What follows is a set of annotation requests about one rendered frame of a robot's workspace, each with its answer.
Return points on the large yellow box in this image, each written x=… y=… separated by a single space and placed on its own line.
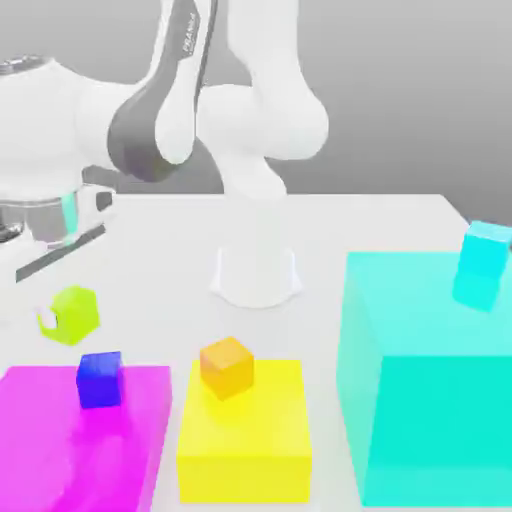
x=244 y=448

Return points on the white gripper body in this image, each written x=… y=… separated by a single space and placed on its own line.
x=60 y=254

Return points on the small orange cube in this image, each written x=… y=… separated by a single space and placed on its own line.
x=227 y=368

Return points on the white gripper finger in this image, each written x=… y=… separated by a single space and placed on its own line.
x=47 y=316

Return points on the large magenta box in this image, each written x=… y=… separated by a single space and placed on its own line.
x=80 y=448

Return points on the small blue cube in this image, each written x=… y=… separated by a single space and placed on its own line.
x=99 y=380

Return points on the small lime cube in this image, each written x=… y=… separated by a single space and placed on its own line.
x=76 y=316

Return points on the large turquoise box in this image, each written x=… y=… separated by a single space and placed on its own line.
x=432 y=420

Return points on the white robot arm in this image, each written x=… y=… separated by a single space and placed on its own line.
x=256 y=128

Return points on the small cyan cube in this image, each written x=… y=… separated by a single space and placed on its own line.
x=480 y=268

